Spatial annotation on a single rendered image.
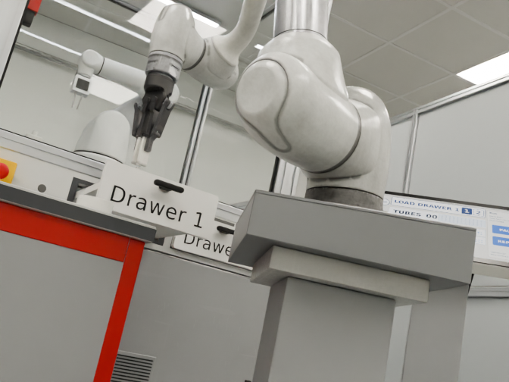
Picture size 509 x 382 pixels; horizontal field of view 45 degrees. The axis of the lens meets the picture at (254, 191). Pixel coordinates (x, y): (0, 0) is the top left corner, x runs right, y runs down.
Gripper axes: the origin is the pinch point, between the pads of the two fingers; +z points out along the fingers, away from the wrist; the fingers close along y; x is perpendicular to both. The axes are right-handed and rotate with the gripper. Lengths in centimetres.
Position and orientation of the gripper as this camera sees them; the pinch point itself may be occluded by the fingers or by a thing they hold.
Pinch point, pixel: (142, 151)
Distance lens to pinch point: 157.3
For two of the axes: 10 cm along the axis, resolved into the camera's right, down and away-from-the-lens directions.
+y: 8.0, 0.1, -6.0
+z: -2.0, 9.5, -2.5
